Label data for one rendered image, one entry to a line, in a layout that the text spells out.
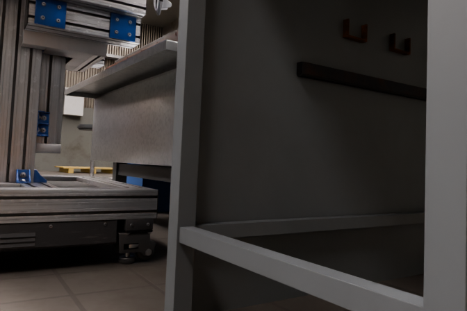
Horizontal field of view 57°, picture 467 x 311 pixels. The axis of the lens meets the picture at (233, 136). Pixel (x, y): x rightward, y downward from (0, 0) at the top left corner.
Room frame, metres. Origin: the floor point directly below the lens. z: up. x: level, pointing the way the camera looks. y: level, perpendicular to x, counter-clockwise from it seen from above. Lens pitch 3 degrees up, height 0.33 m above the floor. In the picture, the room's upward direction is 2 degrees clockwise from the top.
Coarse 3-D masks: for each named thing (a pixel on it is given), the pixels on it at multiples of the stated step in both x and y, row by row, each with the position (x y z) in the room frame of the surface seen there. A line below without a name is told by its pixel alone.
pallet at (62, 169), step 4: (60, 168) 8.20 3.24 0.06; (64, 168) 7.66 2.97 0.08; (68, 168) 7.70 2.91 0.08; (72, 168) 7.74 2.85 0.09; (76, 168) 7.78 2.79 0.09; (80, 168) 7.81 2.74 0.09; (84, 168) 7.86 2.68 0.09; (88, 168) 7.90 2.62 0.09; (96, 168) 7.97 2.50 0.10; (100, 168) 8.02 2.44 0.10; (104, 168) 8.06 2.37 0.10; (108, 168) 8.11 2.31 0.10; (112, 168) 8.21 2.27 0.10; (68, 172) 7.70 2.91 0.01; (72, 172) 7.74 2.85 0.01; (88, 172) 8.06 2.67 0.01; (104, 172) 8.54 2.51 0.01; (108, 172) 8.34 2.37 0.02; (112, 172) 8.17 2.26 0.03
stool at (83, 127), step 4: (80, 124) 4.65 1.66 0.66; (84, 124) 4.60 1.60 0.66; (88, 124) 4.59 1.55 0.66; (80, 128) 4.64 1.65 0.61; (84, 128) 4.60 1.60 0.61; (88, 128) 4.59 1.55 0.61; (92, 160) 4.73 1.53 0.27; (92, 164) 4.74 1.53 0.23; (92, 168) 4.74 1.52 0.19; (92, 172) 4.74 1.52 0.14; (100, 176) 4.93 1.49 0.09; (104, 176) 4.98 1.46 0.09
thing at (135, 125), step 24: (120, 96) 2.06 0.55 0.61; (144, 96) 1.81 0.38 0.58; (168, 96) 1.61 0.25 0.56; (96, 120) 2.37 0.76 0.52; (120, 120) 2.04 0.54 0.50; (144, 120) 1.79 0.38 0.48; (168, 120) 1.60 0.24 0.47; (96, 144) 2.35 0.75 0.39; (120, 144) 2.02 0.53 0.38; (144, 144) 1.78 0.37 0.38; (168, 144) 1.59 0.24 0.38
